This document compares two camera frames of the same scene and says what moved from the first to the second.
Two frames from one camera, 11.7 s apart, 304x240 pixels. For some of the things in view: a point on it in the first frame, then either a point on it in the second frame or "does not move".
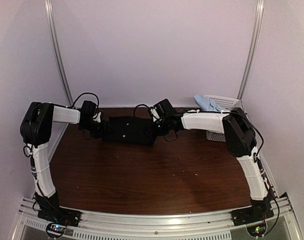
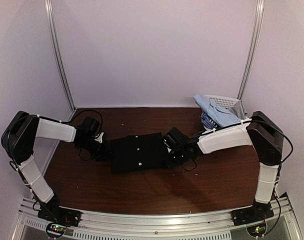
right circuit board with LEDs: [258, 230] does not move
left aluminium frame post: [55, 49] does not move
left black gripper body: [95, 129] -> [97, 151]
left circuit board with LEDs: [55, 229] does not move
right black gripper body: [161, 130] -> [179, 159]
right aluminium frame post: [254, 40] does not move
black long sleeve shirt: [130, 129] -> [138, 152]
